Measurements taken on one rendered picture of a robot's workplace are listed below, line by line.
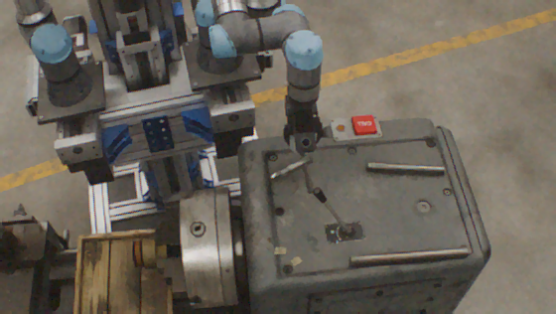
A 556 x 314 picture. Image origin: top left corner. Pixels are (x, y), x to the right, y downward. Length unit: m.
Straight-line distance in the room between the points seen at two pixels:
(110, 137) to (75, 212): 1.19
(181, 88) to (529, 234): 1.91
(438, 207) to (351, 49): 2.30
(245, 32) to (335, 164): 0.44
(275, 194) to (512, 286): 1.71
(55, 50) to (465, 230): 1.22
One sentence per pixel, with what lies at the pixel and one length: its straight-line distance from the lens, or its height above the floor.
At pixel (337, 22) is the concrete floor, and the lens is 3.83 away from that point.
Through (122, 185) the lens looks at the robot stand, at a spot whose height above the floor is 0.21.
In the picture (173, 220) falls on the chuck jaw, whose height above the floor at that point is 1.17.
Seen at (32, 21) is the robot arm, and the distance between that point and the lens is 1.82.
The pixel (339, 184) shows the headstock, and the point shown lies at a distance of 1.45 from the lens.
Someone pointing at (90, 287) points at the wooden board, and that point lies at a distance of 1.80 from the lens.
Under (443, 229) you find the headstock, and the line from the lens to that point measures 1.43.
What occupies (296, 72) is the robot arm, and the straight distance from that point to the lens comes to 1.21.
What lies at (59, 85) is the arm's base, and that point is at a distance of 1.82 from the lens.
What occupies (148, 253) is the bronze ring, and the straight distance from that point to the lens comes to 1.54.
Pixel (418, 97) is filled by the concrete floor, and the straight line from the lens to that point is 3.43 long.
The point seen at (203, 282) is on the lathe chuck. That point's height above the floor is 1.16.
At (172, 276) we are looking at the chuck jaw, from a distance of 1.51.
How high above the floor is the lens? 2.45
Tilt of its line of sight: 56 degrees down
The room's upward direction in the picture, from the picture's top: 6 degrees counter-clockwise
